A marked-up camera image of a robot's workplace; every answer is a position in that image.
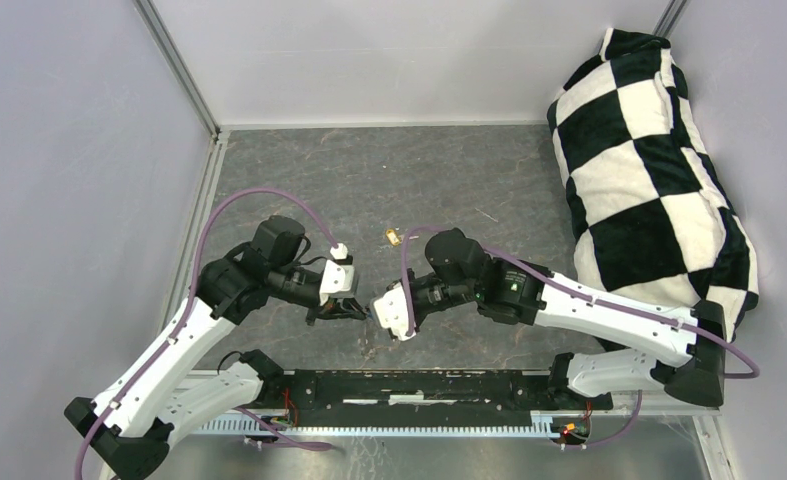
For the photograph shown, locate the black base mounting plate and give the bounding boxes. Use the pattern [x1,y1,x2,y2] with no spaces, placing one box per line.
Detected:
[249,370,613,427]

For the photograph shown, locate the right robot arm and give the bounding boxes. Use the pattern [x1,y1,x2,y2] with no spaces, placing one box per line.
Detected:
[401,228,725,408]

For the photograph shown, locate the white slotted cable duct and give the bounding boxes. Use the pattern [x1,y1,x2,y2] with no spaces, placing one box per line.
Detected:
[194,412,561,440]

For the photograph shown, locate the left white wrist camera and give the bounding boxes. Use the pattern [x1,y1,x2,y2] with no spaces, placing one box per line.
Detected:
[319,243,359,305]

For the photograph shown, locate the metal keyring plate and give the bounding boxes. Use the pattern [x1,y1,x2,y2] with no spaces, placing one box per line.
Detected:
[360,309,376,365]

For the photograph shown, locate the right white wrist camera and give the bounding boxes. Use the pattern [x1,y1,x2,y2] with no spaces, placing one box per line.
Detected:
[369,282,416,341]

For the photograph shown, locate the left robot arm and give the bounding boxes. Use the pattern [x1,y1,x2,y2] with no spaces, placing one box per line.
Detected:
[64,215,365,479]

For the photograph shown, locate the aluminium frame rail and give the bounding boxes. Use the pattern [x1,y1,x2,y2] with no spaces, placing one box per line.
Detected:
[133,0,221,138]

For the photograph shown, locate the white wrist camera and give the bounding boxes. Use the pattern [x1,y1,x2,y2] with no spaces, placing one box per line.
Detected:
[369,282,416,341]
[319,243,359,305]

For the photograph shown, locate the yellow capped key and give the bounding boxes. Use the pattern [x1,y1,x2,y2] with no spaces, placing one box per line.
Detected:
[385,229,403,246]

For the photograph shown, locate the red wired circuit board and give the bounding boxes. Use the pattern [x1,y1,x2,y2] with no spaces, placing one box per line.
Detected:
[557,418,591,445]

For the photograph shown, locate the black white checkered blanket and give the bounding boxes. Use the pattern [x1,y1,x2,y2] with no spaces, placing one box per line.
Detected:
[547,28,759,339]

